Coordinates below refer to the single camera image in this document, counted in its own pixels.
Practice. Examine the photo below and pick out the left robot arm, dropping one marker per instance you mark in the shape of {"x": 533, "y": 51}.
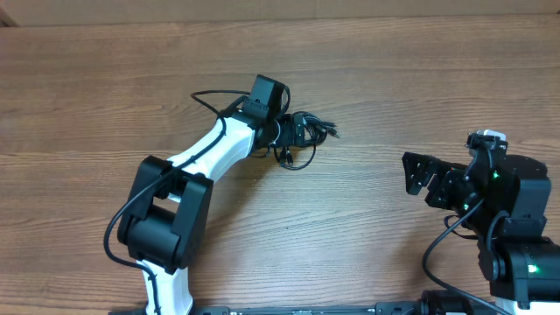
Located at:
{"x": 164, "y": 218}

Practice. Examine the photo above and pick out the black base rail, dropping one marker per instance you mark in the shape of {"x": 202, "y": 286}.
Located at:
{"x": 380, "y": 308}

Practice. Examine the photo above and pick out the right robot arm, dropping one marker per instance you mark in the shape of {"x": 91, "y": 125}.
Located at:
{"x": 502, "y": 199}

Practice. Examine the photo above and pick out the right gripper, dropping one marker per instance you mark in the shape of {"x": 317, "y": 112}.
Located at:
{"x": 444, "y": 182}

